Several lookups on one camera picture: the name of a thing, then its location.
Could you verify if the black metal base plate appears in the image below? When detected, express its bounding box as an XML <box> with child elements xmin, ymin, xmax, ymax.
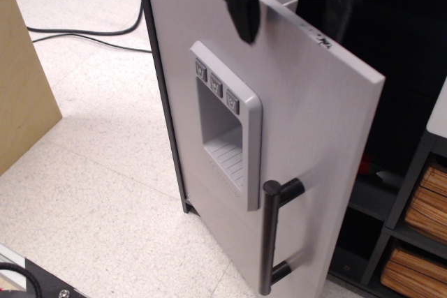
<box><xmin>24</xmin><ymin>259</ymin><xmax>87</xmax><ymax>298</ymax></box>

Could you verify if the wicker basket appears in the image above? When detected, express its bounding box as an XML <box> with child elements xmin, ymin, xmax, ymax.
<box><xmin>404</xmin><ymin>157</ymin><xmax>446</xmax><ymax>244</ymax></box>
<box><xmin>380</xmin><ymin>239</ymin><xmax>446</xmax><ymax>298</ymax></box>

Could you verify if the black braided cable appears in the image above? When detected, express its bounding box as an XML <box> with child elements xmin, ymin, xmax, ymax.
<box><xmin>0</xmin><ymin>261</ymin><xmax>44</xmax><ymax>298</ymax></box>

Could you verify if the red toy chili pepper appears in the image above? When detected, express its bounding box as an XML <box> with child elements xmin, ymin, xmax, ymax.
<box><xmin>358</xmin><ymin>154</ymin><xmax>386</xmax><ymax>176</ymax></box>

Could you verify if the grey toy fridge door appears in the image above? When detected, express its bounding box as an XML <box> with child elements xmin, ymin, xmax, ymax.
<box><xmin>142</xmin><ymin>0</ymin><xmax>385</xmax><ymax>297</ymax></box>

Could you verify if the wicker basket lower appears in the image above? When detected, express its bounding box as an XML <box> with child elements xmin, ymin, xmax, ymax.
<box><xmin>380</xmin><ymin>239</ymin><xmax>446</xmax><ymax>298</ymax></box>

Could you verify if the wicker basket upper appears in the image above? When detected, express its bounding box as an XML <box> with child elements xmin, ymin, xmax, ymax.
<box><xmin>404</xmin><ymin>157</ymin><xmax>446</xmax><ymax>244</ymax></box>

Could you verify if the grey side shelf unit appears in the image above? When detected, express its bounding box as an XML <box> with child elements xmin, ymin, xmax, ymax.
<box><xmin>359</xmin><ymin>77</ymin><xmax>447</xmax><ymax>298</ymax></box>

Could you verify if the black door handle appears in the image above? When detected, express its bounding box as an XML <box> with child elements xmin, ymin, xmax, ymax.
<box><xmin>258</xmin><ymin>178</ymin><xmax>305</xmax><ymax>296</ymax></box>

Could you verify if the black floor cable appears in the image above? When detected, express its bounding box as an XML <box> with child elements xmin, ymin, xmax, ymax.
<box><xmin>26</xmin><ymin>1</ymin><xmax>153</xmax><ymax>54</ymax></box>

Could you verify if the light wooden panel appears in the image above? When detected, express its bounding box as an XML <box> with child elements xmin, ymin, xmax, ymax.
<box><xmin>1</xmin><ymin>0</ymin><xmax>62</xmax><ymax>173</ymax></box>

